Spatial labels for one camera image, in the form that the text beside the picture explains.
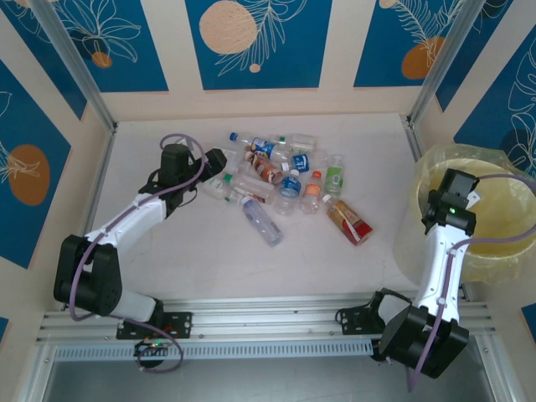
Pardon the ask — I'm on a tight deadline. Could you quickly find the orange cap clear bottle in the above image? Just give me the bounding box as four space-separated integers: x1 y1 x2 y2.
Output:
299 168 327 216

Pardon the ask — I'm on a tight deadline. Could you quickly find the large bluish clear bottle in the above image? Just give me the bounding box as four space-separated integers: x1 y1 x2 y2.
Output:
240 195 285 248

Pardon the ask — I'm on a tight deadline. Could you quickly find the plain clear plastic bottle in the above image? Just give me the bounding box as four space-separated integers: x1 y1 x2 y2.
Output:
221 147 250 173

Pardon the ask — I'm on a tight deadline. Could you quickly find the blue label water bottle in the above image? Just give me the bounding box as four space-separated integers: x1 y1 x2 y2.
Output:
273 167 303 217

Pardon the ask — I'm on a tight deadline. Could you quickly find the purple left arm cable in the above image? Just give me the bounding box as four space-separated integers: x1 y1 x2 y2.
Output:
69 132 209 374

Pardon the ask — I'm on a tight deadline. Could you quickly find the blue floral wall panel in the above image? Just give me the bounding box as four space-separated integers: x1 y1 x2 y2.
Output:
353 0 466 89
435 0 536 113
0 58 72 270
0 0 88 121
185 0 334 91
49 0 169 94
453 49 536 177

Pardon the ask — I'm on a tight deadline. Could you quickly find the blue yellow label bottle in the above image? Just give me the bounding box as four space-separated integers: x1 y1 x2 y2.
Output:
250 137 291 163

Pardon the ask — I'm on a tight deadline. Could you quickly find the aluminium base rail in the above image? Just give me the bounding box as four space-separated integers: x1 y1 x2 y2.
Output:
35 292 497 345

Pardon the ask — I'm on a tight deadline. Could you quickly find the green label clear bottle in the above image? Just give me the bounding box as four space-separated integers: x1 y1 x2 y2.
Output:
323 153 348 198

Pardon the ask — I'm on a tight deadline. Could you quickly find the long green cap clear bottle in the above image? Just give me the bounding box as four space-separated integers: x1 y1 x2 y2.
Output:
223 173 276 205

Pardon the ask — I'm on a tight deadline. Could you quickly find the aluminium frame post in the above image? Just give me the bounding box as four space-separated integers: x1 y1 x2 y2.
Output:
29 0 119 134
408 0 489 126

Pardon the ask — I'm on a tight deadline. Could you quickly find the white slotted cable duct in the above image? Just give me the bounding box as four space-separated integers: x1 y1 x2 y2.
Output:
52 339 374 362

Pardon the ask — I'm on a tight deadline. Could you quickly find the white label clear bottle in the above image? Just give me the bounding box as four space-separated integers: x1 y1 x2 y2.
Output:
198 174 235 201

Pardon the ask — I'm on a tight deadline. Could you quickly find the yellow translucent plastic bin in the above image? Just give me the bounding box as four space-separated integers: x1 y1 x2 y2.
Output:
393 144 536 294

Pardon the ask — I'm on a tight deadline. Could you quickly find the red brown tea bottle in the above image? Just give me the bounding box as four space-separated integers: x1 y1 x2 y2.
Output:
321 193 374 247

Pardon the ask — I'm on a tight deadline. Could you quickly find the clear square plastic bottle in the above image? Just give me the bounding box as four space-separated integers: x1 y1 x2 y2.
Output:
291 132 318 154

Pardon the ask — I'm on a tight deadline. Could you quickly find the white cap blue label bottle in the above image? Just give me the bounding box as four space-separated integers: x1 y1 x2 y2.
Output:
281 149 332 173

